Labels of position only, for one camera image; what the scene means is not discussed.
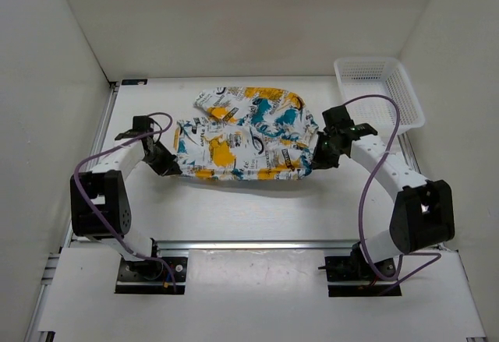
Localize white printed shorts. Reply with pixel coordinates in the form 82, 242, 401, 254
174, 86, 318, 181

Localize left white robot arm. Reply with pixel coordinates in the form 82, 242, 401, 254
69, 112, 181, 280

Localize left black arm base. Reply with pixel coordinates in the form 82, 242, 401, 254
115, 250, 189, 295

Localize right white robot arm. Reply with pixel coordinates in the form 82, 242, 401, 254
313, 106, 455, 280

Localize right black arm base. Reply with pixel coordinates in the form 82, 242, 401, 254
317, 243, 402, 298

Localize white plastic mesh basket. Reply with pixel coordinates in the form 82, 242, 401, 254
334, 57, 426, 137

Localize dark label sticker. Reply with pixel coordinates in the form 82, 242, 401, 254
120, 79, 148, 86

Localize aluminium rail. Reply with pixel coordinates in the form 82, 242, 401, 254
157, 240, 357, 251

